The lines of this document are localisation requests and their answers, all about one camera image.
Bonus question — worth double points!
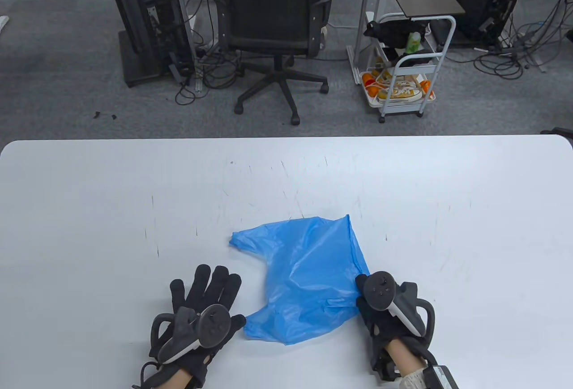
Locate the person's left hand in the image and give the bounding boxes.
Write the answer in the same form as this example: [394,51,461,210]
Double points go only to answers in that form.
[149,265,247,387]

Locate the person's right hand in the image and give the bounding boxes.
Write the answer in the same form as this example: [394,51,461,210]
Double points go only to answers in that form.
[355,274,429,370]

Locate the blue plastic bag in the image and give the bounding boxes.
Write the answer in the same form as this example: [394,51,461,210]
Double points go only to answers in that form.
[229,214,372,346]

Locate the person's left forearm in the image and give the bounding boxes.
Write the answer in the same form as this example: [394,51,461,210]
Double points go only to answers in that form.
[157,369,195,389]

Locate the black bag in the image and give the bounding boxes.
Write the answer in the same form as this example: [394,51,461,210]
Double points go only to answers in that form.
[363,20,431,49]

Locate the grey right hand controller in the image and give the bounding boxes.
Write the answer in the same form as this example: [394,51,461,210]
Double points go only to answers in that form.
[363,272,436,345]

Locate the black right wrist box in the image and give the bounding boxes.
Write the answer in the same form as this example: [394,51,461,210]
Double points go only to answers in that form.
[423,364,459,389]

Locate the yellow white sneaker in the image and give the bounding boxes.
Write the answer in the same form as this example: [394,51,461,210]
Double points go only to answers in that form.
[377,85,423,104]
[375,69,419,90]

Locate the black chair armrest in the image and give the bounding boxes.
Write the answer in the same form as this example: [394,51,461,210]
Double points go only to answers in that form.
[541,127,573,141]

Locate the black computer tower on stand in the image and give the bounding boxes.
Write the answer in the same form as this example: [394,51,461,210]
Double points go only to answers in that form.
[104,0,196,88]

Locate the black office chair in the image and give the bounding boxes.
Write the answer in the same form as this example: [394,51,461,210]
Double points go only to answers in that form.
[210,0,338,126]

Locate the white utility cart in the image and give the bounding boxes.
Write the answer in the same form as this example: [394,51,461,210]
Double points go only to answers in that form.
[360,13,457,123]

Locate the black floor cable bundle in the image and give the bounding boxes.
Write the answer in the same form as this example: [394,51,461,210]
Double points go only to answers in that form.
[175,49,244,105]
[474,0,573,80]

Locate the silver metal frame post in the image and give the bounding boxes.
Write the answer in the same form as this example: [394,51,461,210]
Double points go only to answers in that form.
[168,0,206,92]

